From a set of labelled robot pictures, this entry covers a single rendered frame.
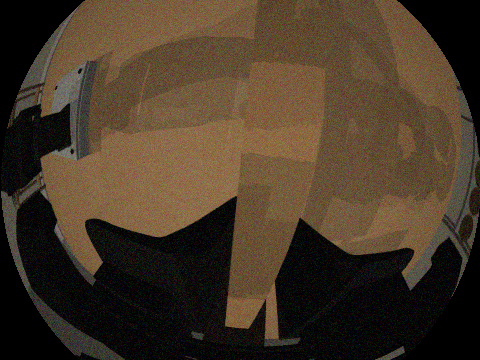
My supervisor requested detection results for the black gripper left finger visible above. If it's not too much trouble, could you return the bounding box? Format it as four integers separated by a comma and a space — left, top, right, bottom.
85, 196, 237, 335

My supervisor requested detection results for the dark brown wooden post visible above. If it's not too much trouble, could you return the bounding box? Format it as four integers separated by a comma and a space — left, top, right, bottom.
203, 255, 267, 347

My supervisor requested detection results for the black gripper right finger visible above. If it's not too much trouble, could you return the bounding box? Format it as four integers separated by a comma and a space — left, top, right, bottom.
275, 219, 415, 340

